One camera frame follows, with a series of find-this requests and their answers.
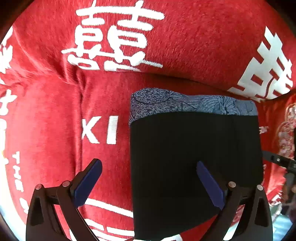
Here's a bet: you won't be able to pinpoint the black pants with patterned waistband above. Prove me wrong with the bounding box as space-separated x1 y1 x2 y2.
129 88 263 240

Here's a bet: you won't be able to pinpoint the red embroidered small cushion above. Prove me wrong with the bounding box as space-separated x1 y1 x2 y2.
256 91 295 206

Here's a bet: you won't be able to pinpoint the red sofa cover with characters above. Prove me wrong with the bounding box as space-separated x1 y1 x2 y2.
1 1 295 240

